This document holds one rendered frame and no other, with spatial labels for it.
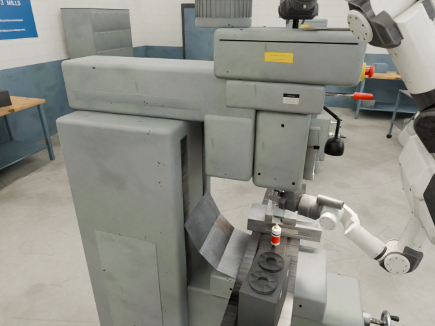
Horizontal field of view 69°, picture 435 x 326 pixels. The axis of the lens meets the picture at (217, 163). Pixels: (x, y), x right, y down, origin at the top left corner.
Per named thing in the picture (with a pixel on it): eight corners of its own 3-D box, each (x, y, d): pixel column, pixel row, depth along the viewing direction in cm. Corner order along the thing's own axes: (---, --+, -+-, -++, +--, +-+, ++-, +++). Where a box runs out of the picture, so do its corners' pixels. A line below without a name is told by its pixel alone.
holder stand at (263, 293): (286, 295, 122) (292, 254, 113) (271, 345, 103) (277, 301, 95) (256, 285, 126) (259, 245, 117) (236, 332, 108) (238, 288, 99)
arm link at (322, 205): (315, 209, 132) (343, 218, 126) (305, 224, 125) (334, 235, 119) (318, 187, 126) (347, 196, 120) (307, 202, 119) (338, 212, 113)
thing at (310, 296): (323, 267, 163) (327, 248, 158) (322, 324, 133) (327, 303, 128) (229, 247, 176) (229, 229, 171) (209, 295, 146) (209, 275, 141)
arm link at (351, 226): (325, 204, 129) (353, 227, 126) (318, 217, 123) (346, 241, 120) (335, 196, 124) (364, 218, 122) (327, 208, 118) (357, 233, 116)
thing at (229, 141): (261, 159, 144) (265, 102, 133) (250, 184, 122) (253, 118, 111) (221, 154, 149) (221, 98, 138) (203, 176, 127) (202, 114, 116)
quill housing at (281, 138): (303, 173, 138) (313, 99, 125) (300, 196, 120) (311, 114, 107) (259, 167, 143) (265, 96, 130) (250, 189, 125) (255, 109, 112)
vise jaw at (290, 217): (297, 209, 163) (298, 202, 161) (295, 226, 150) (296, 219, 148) (285, 207, 164) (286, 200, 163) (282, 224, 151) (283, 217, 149)
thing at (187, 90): (264, 112, 133) (267, 63, 125) (253, 129, 114) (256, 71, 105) (100, 97, 154) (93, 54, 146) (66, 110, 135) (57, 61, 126)
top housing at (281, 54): (353, 74, 119) (362, 27, 112) (360, 88, 96) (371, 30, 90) (231, 68, 132) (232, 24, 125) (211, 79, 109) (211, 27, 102)
